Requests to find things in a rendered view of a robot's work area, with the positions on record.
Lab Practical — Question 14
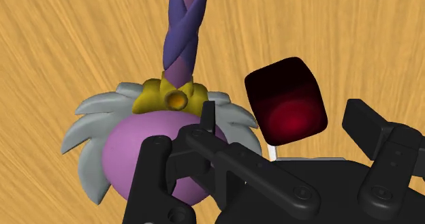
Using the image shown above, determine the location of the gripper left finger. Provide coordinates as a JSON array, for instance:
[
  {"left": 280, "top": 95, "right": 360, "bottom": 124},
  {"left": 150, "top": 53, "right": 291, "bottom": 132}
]
[{"left": 122, "top": 100, "right": 322, "bottom": 224}]

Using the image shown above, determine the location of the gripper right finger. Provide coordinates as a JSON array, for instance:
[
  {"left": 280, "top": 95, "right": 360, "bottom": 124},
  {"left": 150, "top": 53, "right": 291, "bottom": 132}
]
[{"left": 341, "top": 98, "right": 425, "bottom": 221}]

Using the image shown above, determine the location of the dark red rounded cube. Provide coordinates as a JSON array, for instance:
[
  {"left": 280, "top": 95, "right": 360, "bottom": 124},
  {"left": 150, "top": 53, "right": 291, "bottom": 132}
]
[{"left": 244, "top": 57, "right": 329, "bottom": 147}]

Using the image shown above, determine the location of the purple toy wand with orb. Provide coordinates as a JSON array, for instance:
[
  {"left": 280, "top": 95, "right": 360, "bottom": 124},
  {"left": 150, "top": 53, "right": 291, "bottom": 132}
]
[{"left": 61, "top": 0, "right": 263, "bottom": 206}]

